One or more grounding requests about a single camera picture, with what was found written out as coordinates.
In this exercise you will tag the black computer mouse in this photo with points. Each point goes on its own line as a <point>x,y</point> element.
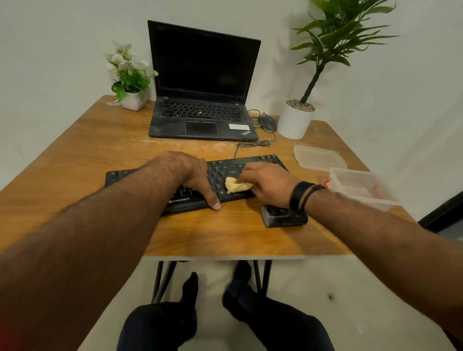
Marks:
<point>267,123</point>

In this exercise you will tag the small black brush tool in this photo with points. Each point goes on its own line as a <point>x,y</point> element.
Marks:
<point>284,217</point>

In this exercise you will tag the black metal table frame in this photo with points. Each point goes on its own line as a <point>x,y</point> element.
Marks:
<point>157,278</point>

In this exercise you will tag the black wristband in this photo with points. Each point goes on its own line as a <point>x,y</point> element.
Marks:
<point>304,195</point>

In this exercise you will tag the person's left forearm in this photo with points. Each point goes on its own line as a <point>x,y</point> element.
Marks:
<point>83,246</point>

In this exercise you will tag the person's leg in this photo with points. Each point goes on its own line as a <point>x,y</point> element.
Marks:
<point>278,318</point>
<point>162,325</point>

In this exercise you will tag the black window frame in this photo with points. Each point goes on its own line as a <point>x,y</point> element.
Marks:
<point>441,213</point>

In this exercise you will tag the black laptop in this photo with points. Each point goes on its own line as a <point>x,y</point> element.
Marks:
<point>202,61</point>

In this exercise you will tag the person's left leg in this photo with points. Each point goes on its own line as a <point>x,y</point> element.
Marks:
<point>162,325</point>

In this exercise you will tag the person's right forearm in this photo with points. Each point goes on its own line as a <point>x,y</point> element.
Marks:
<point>387,249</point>

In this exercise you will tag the tall green plant white pot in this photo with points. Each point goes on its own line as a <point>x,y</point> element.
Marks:
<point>293,124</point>

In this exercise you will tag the clear plastic container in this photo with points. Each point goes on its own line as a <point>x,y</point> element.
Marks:
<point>361,188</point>

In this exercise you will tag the person's right leg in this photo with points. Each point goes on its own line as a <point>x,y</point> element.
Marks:
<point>278,318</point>

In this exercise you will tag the clear plastic container lid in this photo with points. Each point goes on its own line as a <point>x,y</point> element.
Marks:
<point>318,157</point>

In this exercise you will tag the person's left hand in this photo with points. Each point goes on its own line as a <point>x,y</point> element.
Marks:
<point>197,177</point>

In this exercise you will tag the small white flower pot plant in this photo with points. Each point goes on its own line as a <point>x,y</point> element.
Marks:
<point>130,79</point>

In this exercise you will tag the yellow cleaning cloth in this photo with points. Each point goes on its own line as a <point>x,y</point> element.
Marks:
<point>237,185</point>

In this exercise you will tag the black keyboard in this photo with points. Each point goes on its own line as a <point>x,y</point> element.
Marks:
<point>224,173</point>

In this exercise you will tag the person's right hand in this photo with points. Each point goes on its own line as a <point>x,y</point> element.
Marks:
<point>271,182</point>

